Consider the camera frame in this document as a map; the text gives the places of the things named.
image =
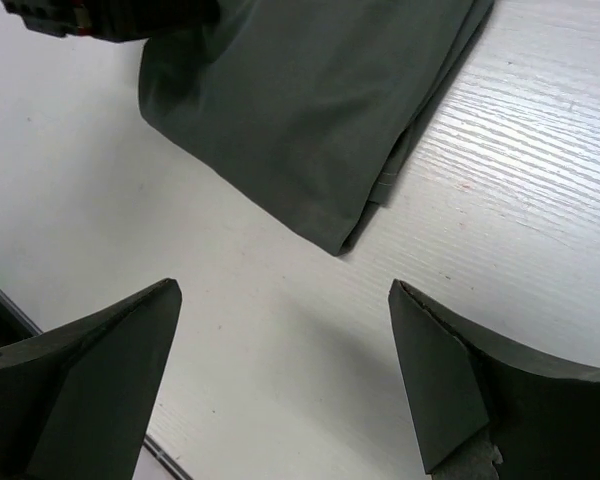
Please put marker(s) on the dark grey t-shirt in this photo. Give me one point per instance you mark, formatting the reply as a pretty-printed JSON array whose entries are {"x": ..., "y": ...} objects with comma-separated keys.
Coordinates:
[{"x": 309, "y": 108}]

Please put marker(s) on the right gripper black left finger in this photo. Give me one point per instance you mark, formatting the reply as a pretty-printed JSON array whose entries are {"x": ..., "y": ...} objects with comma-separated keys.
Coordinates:
[{"x": 75, "y": 401}]

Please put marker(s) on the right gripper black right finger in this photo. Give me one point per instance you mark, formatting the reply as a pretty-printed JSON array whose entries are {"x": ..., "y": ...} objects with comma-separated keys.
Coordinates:
[{"x": 485, "y": 406}]

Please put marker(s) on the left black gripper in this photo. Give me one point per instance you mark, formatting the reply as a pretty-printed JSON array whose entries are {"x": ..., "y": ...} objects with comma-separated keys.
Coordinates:
[{"x": 114, "y": 21}]

